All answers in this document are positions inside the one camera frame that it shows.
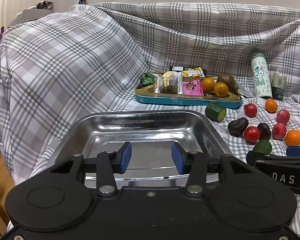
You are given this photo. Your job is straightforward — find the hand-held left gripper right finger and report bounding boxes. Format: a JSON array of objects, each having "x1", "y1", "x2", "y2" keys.
[{"x1": 172, "y1": 142, "x2": 253, "y2": 197}]

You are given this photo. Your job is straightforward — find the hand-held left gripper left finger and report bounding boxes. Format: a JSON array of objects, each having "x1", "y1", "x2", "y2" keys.
[{"x1": 49, "y1": 142, "x2": 132, "y2": 196}]

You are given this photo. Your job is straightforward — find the cucumber piece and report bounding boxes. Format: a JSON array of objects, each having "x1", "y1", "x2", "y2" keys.
[
  {"x1": 205, "y1": 102, "x2": 227, "y2": 123},
  {"x1": 253, "y1": 139, "x2": 273, "y2": 155}
]

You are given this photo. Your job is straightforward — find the small orange mandarin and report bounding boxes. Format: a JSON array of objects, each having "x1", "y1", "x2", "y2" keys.
[
  {"x1": 285, "y1": 129, "x2": 300, "y2": 147},
  {"x1": 202, "y1": 78, "x2": 216, "y2": 92},
  {"x1": 265, "y1": 98, "x2": 278, "y2": 113},
  {"x1": 213, "y1": 82, "x2": 229, "y2": 97}
]

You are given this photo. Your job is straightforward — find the dark purple passion fruit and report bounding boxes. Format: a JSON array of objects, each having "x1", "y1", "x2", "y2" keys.
[{"x1": 257, "y1": 123, "x2": 272, "y2": 141}]

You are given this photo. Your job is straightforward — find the red radish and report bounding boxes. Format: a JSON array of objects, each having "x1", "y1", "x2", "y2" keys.
[
  {"x1": 276, "y1": 109, "x2": 290, "y2": 125},
  {"x1": 272, "y1": 123, "x2": 287, "y2": 140}
]

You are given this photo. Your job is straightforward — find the red cherry tomato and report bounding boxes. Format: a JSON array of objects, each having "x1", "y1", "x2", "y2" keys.
[
  {"x1": 244, "y1": 103, "x2": 258, "y2": 117},
  {"x1": 244, "y1": 126, "x2": 261, "y2": 145}
]

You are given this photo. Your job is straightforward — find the stainless steel tray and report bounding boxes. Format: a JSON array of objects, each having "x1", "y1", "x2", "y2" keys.
[{"x1": 54, "y1": 109, "x2": 234, "y2": 189}]

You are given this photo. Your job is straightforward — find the dark water chestnut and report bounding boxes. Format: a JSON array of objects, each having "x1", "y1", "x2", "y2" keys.
[{"x1": 227, "y1": 117, "x2": 249, "y2": 137}]

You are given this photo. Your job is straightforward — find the blue and gold tin tray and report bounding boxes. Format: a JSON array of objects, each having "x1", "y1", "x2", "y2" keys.
[{"x1": 134, "y1": 71, "x2": 242, "y2": 110}]

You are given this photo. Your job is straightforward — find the cream and black can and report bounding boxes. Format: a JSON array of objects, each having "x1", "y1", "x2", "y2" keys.
[{"x1": 271, "y1": 73, "x2": 287, "y2": 101}]

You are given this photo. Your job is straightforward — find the silver foil packet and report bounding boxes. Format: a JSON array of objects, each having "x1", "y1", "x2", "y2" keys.
[{"x1": 236, "y1": 85, "x2": 253, "y2": 98}]

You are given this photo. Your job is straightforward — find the pink snack packet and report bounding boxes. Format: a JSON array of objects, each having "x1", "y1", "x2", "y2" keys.
[{"x1": 181, "y1": 79, "x2": 205, "y2": 96}]

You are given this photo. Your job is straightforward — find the clear snack packet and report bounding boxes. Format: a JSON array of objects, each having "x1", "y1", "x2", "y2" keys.
[{"x1": 154, "y1": 77, "x2": 183, "y2": 94}]

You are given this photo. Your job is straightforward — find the white cartoon print bottle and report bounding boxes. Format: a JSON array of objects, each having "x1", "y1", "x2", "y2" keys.
[{"x1": 250, "y1": 48, "x2": 273, "y2": 99}]

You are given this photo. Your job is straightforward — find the green foil candy wrapper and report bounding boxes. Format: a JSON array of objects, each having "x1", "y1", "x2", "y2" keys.
[{"x1": 139, "y1": 72, "x2": 155, "y2": 87}]

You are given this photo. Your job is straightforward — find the yellow pastry packet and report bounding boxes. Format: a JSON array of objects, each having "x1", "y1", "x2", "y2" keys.
[{"x1": 181, "y1": 67, "x2": 207, "y2": 78}]

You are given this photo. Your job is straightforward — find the brown round fruit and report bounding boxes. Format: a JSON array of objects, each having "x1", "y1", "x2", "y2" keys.
[{"x1": 216, "y1": 73, "x2": 237, "y2": 91}]

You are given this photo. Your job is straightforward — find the grey plaid blanket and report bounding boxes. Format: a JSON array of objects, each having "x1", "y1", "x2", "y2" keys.
[{"x1": 0, "y1": 1, "x2": 300, "y2": 240}]

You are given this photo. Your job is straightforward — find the dark patterned cloth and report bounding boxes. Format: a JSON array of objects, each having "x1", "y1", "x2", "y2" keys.
[{"x1": 36, "y1": 1, "x2": 53, "y2": 10}]

